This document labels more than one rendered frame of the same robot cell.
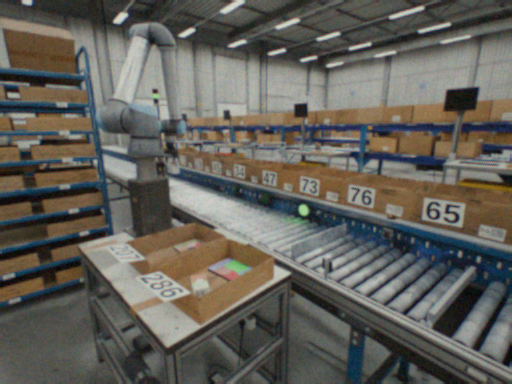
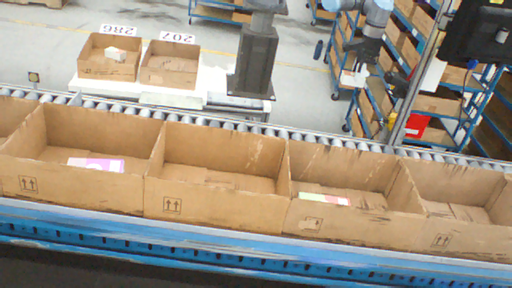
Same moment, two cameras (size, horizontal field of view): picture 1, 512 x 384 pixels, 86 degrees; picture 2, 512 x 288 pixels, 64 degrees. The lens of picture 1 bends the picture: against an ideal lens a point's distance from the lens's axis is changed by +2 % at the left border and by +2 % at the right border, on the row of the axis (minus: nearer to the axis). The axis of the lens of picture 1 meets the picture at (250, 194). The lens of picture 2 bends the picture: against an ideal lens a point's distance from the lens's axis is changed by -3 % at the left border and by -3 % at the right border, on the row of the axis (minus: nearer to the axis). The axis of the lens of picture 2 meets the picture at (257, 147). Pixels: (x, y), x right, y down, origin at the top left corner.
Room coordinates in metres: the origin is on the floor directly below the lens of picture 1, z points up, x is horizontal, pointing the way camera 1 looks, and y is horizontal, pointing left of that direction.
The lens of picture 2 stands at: (2.79, -1.10, 1.77)
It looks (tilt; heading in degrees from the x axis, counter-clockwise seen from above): 34 degrees down; 123
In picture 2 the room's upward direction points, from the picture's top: 12 degrees clockwise
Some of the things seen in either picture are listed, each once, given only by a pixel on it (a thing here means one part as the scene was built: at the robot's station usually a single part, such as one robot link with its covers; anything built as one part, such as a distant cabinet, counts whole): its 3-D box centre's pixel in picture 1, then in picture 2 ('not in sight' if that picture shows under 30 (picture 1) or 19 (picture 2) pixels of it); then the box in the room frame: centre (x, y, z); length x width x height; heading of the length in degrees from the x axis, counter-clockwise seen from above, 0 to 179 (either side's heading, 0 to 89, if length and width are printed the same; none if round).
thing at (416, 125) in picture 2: not in sight; (410, 125); (2.39, 0.83, 0.85); 0.16 x 0.01 x 0.13; 39
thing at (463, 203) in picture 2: (233, 166); (459, 211); (2.78, 0.18, 0.97); 0.39 x 0.29 x 0.17; 39
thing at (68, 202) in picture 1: (72, 198); (422, 90); (2.23, 1.50, 0.79); 0.40 x 0.30 x 0.10; 130
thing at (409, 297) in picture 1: (419, 287); not in sight; (0.98, -0.68, 0.72); 0.52 x 0.05 x 0.05; 129
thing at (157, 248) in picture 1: (177, 248); (172, 63); (1.21, 0.35, 0.80); 0.38 x 0.28 x 0.10; 133
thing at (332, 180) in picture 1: (330, 184); (89, 158); (1.87, -0.55, 0.96); 0.39 x 0.29 x 0.17; 39
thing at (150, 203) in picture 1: (150, 205); (254, 59); (1.57, 0.60, 0.91); 0.26 x 0.26 x 0.33; 44
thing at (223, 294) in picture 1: (217, 273); (112, 56); (0.98, 0.14, 0.80); 0.38 x 0.28 x 0.10; 137
